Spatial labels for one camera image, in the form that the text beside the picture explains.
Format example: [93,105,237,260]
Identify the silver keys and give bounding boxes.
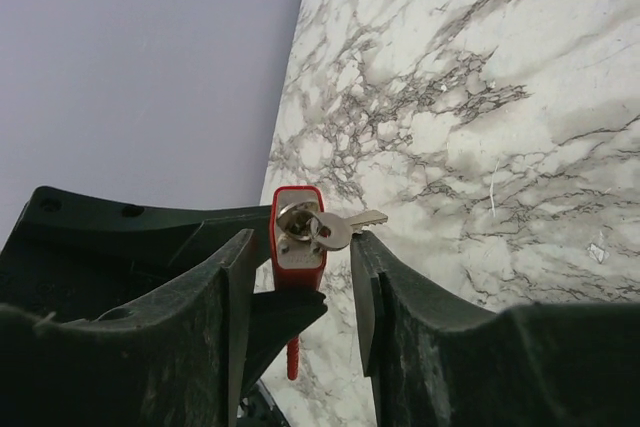
[276,201,388,251]

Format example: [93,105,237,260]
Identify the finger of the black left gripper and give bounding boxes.
[1,186,270,317]
[241,290,328,396]

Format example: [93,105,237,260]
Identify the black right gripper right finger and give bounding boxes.
[350,232,639,426]

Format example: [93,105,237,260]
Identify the red padlock with cable shackle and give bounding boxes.
[269,185,327,382]

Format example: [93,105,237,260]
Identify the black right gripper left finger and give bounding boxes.
[1,229,255,426]

